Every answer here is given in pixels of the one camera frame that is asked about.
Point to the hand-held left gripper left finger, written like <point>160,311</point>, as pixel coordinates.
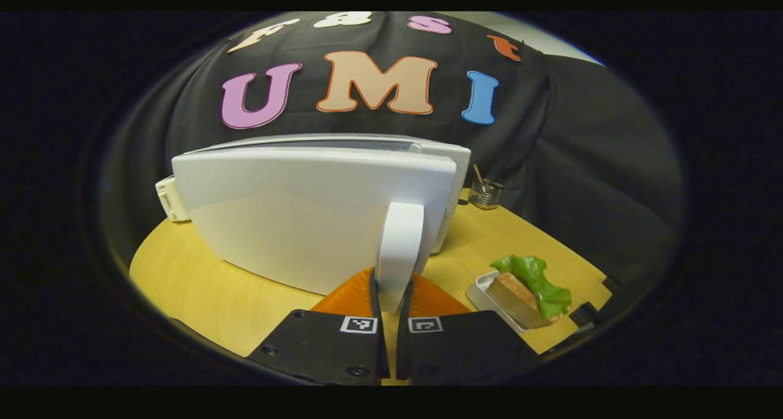
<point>324,345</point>

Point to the wooden stick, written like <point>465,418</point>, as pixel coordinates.
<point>477,173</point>

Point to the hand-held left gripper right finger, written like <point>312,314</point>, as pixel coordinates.
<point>465,345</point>

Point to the small glass jar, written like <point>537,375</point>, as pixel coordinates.
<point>485,194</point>

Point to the white rectangular tray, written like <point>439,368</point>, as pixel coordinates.
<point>480,292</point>

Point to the white toaster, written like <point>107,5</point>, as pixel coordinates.
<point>168,199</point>

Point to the black table edge clip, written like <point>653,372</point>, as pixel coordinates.
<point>586,314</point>
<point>612,282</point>

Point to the lettuce sandwich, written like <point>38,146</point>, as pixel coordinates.
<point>532,278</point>

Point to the black backdrop cloth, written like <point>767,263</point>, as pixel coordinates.
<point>599,174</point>

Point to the white microwave oven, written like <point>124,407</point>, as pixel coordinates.
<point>293,217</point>

